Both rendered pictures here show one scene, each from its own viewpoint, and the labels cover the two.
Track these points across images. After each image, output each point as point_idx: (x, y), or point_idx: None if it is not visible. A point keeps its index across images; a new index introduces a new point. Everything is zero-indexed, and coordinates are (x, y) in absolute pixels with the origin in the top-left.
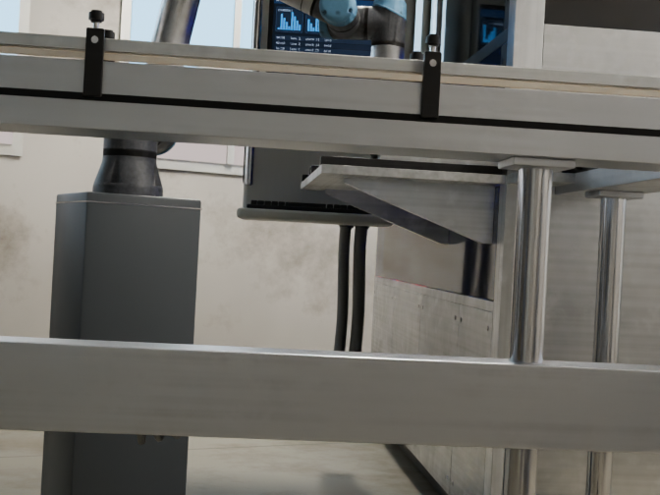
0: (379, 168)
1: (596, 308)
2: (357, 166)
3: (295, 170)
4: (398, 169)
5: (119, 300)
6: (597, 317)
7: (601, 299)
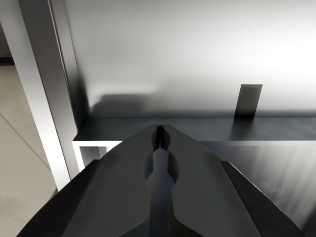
0: (31, 108)
1: (55, 193)
2: (10, 50)
3: None
4: (43, 147)
5: None
6: (56, 188)
7: (49, 199)
